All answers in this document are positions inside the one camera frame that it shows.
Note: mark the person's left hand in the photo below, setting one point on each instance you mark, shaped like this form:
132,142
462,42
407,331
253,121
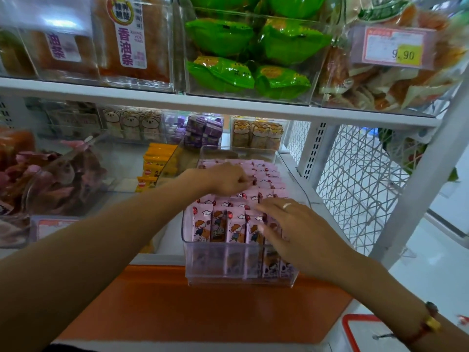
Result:
220,179

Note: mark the person's right hand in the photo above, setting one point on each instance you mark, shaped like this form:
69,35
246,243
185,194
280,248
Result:
311,238

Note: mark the person's right fingers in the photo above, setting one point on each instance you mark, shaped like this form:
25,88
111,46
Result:
278,216

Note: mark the person's left fingers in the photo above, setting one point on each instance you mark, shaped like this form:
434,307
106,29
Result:
246,178

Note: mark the person's left forearm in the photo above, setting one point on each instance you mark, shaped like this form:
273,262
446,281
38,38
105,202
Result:
91,260

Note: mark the person's right forearm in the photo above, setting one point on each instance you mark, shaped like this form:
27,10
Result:
388,304

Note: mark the orange fox print packet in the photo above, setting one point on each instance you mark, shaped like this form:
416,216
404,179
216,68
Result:
260,135
241,133
275,137

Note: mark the rows of pink cartoon packets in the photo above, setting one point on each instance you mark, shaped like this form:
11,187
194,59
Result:
234,227

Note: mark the stack of purple snack packets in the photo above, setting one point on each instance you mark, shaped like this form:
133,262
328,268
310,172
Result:
203,130

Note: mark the clear bin of pink packets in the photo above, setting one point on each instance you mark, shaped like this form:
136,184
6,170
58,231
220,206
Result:
234,265

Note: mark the white perforated shelf upright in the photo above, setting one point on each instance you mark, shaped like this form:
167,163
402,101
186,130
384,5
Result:
318,153

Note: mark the stack of yellow snack packets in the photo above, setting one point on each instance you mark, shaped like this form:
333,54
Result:
155,161

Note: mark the beige bear print packet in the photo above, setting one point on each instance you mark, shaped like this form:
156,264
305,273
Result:
151,124
131,123
112,122

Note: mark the clear bin of green packets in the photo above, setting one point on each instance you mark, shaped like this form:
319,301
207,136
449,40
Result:
315,69

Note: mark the orange shelf ledge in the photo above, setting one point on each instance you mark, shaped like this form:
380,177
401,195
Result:
183,307

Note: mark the red-rimmed white container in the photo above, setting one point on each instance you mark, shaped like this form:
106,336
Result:
361,333

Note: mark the green hanging packet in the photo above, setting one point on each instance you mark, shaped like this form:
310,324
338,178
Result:
410,157

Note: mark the pile of green snack packets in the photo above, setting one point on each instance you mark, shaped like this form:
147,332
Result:
220,36

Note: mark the large clear plastic bin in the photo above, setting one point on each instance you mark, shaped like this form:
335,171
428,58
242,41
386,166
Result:
95,201

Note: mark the large fried dough packet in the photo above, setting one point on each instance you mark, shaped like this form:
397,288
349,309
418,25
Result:
154,51

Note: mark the pile of orange white snacks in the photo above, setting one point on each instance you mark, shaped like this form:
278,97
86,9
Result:
403,87

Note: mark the clear bin of dough packets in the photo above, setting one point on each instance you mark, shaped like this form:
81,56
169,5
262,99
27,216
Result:
88,78

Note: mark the pile of pink brown snacks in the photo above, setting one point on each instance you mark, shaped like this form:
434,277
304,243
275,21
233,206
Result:
55,179

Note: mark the red white price tag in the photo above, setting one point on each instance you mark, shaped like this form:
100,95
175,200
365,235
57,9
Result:
392,45

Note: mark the small red-edged price tag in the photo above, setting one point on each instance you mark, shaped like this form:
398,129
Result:
51,227

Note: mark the clear bin of orange snacks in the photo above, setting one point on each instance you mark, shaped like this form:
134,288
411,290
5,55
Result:
450,84

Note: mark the small fried dough packet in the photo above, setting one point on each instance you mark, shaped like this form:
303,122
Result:
62,58

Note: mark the white shelf post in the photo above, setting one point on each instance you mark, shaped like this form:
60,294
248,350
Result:
428,172

